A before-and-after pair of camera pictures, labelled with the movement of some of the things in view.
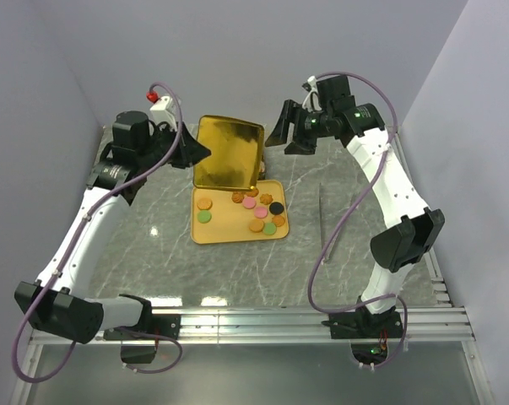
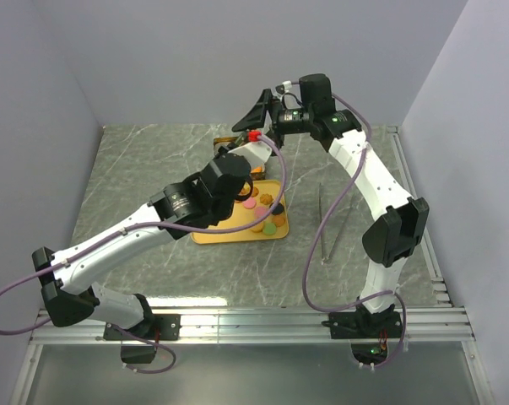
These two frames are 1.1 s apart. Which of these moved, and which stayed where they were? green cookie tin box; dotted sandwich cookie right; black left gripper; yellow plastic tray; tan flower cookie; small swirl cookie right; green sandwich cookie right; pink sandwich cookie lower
Moved: black left gripper; green cookie tin box
Stayed: yellow plastic tray; tan flower cookie; pink sandwich cookie lower; green sandwich cookie right; small swirl cookie right; dotted sandwich cookie right
